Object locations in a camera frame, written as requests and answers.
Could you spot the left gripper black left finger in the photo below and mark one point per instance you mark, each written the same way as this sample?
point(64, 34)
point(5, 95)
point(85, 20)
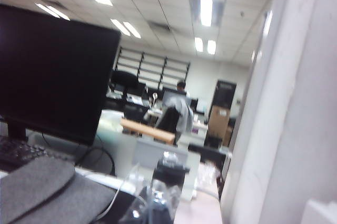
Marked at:
point(146, 208)

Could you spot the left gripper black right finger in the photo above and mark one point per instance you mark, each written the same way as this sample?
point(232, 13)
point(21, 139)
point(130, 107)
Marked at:
point(164, 216)

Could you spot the clear plastic mug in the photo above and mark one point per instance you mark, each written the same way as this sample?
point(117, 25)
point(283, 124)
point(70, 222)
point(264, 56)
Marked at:
point(163, 195)

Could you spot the wooden plank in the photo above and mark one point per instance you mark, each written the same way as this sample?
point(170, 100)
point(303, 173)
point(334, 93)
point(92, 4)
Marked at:
point(147, 129)

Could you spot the pale rounded plastic casing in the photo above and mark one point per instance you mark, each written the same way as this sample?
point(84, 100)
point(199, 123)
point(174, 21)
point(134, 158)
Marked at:
point(110, 122)

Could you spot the brown cardboard box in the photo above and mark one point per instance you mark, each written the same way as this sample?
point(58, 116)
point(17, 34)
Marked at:
point(218, 124)

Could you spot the grey felt pad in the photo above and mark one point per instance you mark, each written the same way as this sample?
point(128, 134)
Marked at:
point(39, 187)

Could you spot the person with dark hair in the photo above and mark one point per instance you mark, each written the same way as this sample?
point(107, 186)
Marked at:
point(181, 87)

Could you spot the black office chair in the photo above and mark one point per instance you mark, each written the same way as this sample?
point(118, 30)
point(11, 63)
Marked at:
point(123, 77)

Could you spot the tall black cabinet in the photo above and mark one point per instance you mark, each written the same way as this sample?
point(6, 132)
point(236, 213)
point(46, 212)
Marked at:
point(225, 95)

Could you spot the black keyboard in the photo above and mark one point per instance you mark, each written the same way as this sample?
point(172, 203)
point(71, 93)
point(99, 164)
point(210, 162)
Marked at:
point(15, 153)

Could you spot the large black computer monitor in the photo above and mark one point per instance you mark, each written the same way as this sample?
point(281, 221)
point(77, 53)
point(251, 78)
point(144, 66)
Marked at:
point(52, 76)

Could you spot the twin tube ceiling light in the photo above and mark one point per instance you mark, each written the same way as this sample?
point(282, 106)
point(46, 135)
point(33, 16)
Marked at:
point(205, 46)
point(125, 28)
point(52, 11)

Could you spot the black wall shelf rack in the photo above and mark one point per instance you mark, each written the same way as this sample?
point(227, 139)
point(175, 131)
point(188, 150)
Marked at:
point(142, 63)

